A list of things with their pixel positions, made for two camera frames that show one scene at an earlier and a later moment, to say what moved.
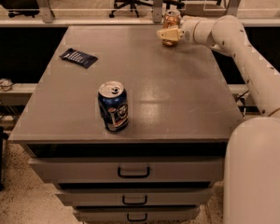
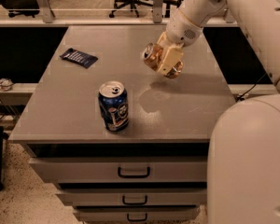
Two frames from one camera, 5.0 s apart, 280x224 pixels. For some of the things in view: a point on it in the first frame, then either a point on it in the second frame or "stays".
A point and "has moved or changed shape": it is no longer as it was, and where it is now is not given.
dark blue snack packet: x=85 y=60 stays
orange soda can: x=172 y=21 has moved or changed shape
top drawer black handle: x=133 y=175 stays
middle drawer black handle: x=134 y=203 stays
